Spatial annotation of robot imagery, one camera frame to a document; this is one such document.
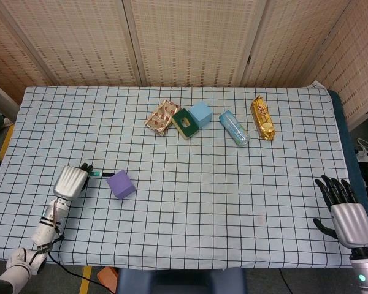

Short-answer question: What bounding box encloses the gold snack packet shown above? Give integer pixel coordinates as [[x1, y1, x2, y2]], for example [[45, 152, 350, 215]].
[[250, 94, 277, 141]]

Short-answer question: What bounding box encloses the foil wrapper with red print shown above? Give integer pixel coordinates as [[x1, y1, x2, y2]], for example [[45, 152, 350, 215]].
[[144, 99, 182, 137]]

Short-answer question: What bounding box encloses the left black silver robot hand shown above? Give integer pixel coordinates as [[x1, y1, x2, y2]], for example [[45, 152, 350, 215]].
[[53, 162, 94, 202]]

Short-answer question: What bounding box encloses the light blue tube packet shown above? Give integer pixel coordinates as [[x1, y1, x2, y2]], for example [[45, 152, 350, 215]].
[[218, 110, 251, 147]]

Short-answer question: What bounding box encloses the green box with oval hole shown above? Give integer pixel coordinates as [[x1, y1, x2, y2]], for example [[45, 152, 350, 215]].
[[171, 107, 201, 141]]

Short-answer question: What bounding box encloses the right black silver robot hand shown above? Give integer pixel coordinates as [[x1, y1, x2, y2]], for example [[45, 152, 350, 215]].
[[313, 175, 368, 248]]

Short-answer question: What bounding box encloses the beige folding screen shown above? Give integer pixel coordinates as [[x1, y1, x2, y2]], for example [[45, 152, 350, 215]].
[[0, 0, 368, 129]]

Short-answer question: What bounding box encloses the white sneaker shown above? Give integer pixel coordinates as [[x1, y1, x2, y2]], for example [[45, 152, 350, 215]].
[[0, 119, 13, 138]]

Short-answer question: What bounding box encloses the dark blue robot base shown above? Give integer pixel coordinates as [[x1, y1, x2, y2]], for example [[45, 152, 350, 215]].
[[115, 266, 248, 294]]

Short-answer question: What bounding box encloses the light blue foam cube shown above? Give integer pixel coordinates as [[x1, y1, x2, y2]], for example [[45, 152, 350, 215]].
[[188, 100, 214, 129]]

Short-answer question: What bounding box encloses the dark blue table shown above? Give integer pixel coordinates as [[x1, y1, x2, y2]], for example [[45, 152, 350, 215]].
[[326, 88, 368, 221]]

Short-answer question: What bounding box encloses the orange block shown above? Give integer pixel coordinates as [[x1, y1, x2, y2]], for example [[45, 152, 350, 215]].
[[96, 266, 119, 293]]

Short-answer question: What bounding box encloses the purple foam cube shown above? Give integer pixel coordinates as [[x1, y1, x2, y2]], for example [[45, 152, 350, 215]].
[[105, 170, 138, 201]]

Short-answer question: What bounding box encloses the black cable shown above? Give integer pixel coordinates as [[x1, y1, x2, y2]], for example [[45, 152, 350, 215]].
[[47, 251, 117, 292]]

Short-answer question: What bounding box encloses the blue checkered tablecloth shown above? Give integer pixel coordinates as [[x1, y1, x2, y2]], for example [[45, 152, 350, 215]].
[[0, 80, 356, 272]]

